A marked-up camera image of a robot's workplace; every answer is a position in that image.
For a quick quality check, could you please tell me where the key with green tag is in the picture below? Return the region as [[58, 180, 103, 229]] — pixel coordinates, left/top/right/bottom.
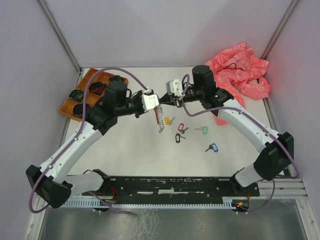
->
[[195, 126, 208, 135]]

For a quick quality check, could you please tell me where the key with blue tag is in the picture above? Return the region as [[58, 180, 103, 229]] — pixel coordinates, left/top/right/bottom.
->
[[205, 143, 219, 153]]

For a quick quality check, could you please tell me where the wooden compartment tray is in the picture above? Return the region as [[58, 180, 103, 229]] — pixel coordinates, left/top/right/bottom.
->
[[58, 68, 116, 122]]

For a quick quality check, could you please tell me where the white cable duct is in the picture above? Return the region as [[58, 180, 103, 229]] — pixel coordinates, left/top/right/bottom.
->
[[62, 197, 238, 208]]

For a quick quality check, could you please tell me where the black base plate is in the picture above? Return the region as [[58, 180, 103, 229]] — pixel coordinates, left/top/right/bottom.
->
[[96, 176, 260, 201]]

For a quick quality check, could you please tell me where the pink patterned cloth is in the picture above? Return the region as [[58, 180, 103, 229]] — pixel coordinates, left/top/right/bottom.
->
[[203, 41, 272, 127]]

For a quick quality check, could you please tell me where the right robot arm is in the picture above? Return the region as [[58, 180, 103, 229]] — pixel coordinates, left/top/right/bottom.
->
[[159, 65, 294, 196]]

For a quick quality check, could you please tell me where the black coiled item in tray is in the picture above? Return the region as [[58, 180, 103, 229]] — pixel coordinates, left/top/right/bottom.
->
[[72, 104, 83, 118], [88, 81, 107, 96], [108, 75, 125, 84]]

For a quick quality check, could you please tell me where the key with yellow tag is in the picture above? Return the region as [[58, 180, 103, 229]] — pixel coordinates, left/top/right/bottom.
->
[[164, 117, 175, 125]]

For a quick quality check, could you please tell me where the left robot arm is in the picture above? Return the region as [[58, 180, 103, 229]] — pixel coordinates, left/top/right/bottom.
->
[[25, 81, 160, 213]]

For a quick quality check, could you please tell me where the key with black tag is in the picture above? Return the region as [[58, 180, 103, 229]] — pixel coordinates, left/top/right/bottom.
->
[[175, 132, 186, 144]]

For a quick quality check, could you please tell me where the black green coiled item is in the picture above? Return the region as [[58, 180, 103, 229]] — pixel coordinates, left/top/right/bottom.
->
[[68, 89, 84, 103]]

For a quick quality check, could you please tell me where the key with red tag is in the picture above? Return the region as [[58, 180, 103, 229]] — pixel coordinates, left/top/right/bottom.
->
[[177, 123, 189, 135]]

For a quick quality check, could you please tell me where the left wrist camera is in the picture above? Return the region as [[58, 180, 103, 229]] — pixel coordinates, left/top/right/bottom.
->
[[141, 88, 160, 113]]

